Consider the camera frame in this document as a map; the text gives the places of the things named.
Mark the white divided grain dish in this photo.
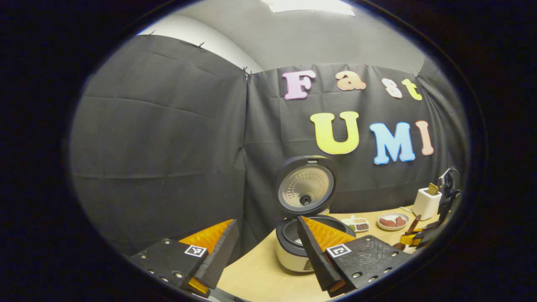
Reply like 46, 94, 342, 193
341, 215, 371, 232

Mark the brown wooden spoon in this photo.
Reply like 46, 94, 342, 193
405, 214, 422, 235

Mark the white round plate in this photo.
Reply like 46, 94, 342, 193
376, 213, 409, 231

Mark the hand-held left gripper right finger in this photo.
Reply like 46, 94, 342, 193
297, 216, 414, 297

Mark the white toaster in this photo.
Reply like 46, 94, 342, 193
412, 187, 442, 221

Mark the black silver rice cooker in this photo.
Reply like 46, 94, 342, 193
275, 155, 357, 273

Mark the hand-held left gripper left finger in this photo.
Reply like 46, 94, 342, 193
128, 219, 240, 298

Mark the large ceiling light panel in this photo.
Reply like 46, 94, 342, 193
260, 0, 356, 16

